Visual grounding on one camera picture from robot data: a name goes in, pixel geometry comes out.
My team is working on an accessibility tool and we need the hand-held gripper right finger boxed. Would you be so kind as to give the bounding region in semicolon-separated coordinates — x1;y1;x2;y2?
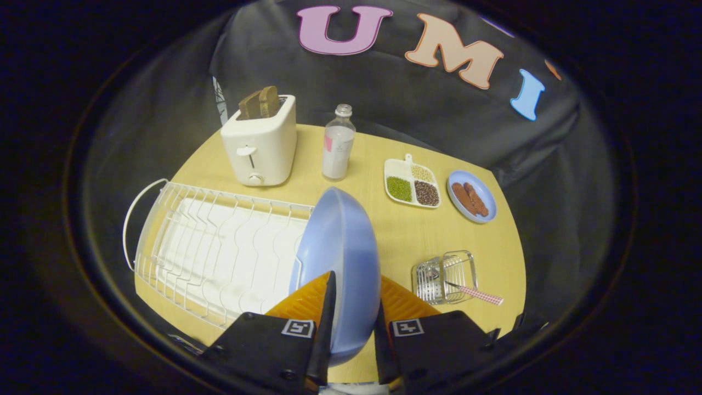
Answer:
375;276;501;391

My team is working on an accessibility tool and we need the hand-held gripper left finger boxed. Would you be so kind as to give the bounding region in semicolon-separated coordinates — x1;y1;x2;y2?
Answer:
200;270;337;395

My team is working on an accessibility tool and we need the large light blue plate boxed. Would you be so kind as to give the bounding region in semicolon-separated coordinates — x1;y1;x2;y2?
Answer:
289;187;382;367

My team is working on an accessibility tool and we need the clear wire basket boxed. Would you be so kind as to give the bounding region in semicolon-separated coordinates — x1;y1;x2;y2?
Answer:
412;250;478;306

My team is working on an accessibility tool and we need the white wire dish rack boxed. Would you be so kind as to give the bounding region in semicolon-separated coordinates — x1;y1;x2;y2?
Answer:
123;178;316;330

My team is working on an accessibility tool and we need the small blue plate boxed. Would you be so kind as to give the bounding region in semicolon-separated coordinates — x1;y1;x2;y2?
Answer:
447;170;497;224

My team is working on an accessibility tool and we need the pile of green beans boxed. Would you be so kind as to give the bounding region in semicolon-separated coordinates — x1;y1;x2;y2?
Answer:
387;176;412;202

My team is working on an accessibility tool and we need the pile of dark red beans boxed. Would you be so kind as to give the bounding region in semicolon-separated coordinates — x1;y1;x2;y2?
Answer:
414;181;440;207

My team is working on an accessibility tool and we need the brown sausage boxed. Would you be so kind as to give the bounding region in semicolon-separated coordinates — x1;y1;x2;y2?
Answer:
452;183;478;216
464;182;489;217

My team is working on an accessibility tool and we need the white divided tray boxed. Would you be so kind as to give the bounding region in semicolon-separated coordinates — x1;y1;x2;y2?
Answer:
384;154;441;209

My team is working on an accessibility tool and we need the clear plastic bottle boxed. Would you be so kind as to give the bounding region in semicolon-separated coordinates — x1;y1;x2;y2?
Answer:
322;104;356;182

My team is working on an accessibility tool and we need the cream toaster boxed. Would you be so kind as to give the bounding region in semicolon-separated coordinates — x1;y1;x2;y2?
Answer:
220;94;298;187

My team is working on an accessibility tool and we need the brown bread slice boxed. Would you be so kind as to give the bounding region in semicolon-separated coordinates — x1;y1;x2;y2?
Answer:
259;86;280;119
239;91;263;120

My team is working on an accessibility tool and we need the black backdrop cloth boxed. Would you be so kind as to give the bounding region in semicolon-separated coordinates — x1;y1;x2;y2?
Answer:
82;0;615;330

